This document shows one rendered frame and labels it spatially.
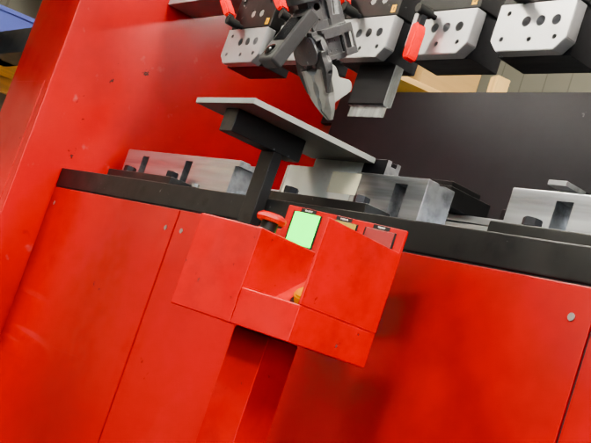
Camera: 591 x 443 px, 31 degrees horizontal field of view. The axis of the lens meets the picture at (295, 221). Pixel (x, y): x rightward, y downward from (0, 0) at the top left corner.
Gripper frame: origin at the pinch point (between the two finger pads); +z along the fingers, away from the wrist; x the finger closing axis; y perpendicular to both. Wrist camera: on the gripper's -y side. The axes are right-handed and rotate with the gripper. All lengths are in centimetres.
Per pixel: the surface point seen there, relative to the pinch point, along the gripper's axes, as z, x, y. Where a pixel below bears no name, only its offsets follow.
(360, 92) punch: -0.4, 6.2, 12.0
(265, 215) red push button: 3.6, -35.4, -33.5
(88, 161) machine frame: 7, 88, -13
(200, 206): 12.0, 20.6, -17.6
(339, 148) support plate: 5.4, -5.0, -1.8
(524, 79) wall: 58, 237, 256
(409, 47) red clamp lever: -7.8, -12.6, 10.9
